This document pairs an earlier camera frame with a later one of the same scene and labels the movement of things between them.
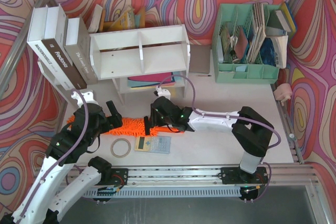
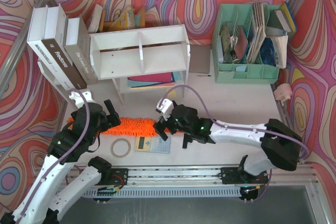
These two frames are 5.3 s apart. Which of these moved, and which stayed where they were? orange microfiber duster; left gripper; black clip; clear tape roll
Moved: black clip
Stayed: clear tape roll; orange microfiber duster; left gripper
